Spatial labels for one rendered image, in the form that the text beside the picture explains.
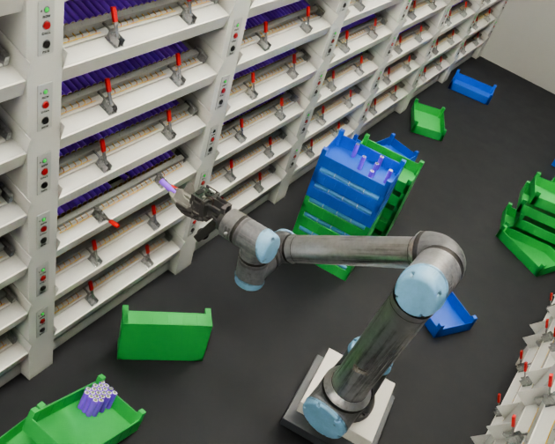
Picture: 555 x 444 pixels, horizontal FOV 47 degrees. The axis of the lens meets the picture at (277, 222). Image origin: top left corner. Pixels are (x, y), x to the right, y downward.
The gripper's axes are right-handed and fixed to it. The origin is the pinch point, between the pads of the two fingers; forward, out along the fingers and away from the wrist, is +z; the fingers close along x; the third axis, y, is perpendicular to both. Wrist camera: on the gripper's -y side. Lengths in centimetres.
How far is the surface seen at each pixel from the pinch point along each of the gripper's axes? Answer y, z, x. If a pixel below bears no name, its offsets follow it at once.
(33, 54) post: 54, 7, 43
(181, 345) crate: -56, -14, 4
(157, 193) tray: -9.5, 11.8, -5.7
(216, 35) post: 40.4, 11.9, -25.6
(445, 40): -27, 20, -285
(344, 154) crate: -17, -13, -90
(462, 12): -7, 16, -287
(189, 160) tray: -7.1, 15.3, -25.2
